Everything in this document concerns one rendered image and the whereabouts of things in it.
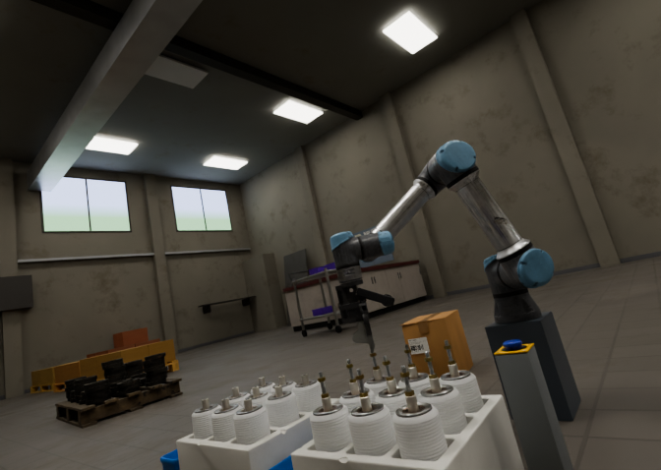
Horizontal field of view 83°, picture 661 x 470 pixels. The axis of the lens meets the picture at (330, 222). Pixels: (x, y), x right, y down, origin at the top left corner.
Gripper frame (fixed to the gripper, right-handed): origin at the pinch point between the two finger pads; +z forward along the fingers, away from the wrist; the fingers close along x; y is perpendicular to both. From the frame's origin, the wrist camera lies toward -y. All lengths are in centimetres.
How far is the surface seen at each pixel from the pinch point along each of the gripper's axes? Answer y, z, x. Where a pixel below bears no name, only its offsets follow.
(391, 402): -1.3, 10.2, 21.2
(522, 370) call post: -29.6, 6.7, 30.7
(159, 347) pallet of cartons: 303, -2, -429
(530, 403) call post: -29.2, 13.4, 30.4
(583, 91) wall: -498, -290, -573
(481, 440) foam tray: -17.9, 19.0, 28.3
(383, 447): 2.7, 15.8, 30.6
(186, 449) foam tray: 64, 19, -6
